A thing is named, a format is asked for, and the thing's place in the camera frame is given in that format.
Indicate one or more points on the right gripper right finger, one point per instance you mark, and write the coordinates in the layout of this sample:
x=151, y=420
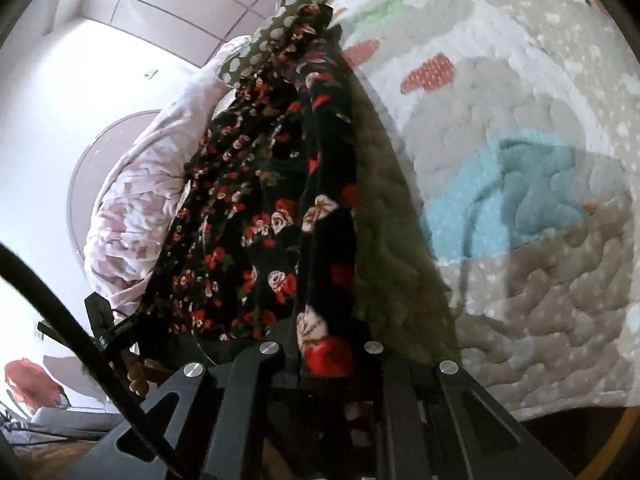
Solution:
x=421, y=421

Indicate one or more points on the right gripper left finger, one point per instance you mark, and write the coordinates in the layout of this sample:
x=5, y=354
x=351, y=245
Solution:
x=213, y=419

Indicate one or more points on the black floral zip-up garment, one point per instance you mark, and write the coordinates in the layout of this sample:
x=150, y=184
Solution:
x=267, y=230

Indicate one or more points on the red cloth on floor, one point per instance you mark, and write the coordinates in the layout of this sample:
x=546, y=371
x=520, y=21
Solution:
x=32, y=387

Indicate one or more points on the pink floral folded comforter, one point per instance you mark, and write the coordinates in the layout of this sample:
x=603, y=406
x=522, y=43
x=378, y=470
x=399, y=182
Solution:
x=140, y=196

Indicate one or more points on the grey curved headboard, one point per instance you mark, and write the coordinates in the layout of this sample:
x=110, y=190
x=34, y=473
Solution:
x=92, y=167

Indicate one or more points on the patterned quilted bedspread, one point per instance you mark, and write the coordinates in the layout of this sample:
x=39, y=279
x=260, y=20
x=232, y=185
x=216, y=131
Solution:
x=498, y=213

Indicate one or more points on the white panelled wardrobe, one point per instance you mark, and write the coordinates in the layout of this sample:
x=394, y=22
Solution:
x=200, y=0

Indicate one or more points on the olive pillow with white dots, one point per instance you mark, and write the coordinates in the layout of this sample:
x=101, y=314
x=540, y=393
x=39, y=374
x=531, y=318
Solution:
x=244, y=54

